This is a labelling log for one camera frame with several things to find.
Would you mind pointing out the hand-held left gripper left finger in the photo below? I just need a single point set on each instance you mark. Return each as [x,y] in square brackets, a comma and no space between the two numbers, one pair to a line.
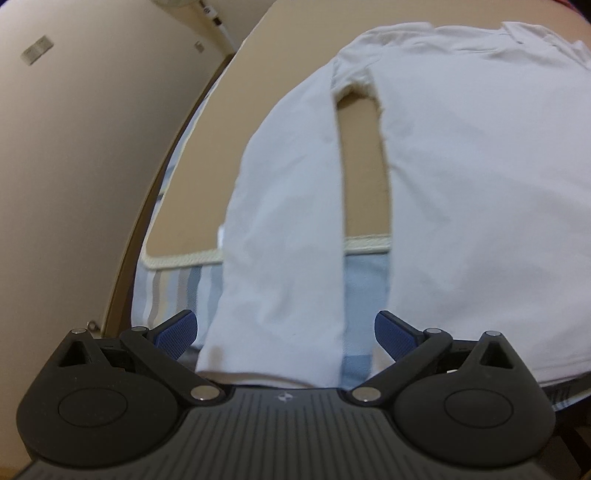
[178,334]

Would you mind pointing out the striped bed sheet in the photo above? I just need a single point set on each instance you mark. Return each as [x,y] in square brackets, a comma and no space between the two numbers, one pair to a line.
[171,295]

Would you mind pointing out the wooden bed frame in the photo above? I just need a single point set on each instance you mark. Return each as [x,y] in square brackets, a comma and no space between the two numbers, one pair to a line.
[134,240]

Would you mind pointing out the white long-sleeve shirt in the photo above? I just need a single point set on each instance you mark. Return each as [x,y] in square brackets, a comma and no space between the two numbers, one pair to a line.
[461,184]

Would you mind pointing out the tan bed mat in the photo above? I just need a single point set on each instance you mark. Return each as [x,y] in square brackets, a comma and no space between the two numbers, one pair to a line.
[286,69]

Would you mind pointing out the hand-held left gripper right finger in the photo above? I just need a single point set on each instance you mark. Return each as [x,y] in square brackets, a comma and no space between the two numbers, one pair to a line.
[392,334]

